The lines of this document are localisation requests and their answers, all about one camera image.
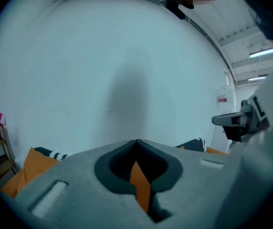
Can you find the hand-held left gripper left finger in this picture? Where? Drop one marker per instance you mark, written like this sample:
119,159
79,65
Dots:
79,187

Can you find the person's black-clothed body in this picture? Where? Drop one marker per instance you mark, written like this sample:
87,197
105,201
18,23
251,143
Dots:
265,8

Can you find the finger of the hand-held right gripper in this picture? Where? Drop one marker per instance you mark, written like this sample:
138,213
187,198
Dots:
224,119

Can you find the fluorescent ceiling light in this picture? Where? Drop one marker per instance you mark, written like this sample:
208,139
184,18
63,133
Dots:
257,79
264,52

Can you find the orange cushion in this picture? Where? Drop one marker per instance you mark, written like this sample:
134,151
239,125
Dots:
140,185
36,168

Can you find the orange black cloth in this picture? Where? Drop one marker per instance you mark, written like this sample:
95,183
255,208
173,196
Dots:
10,185

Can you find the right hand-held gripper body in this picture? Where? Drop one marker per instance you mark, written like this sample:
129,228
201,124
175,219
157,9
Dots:
255,113

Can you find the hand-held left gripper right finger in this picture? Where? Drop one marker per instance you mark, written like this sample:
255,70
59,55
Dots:
198,187

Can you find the white wall box red label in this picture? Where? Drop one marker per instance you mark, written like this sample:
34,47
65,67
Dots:
224,99

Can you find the wooden shelf rack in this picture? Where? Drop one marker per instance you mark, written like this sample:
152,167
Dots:
0,161

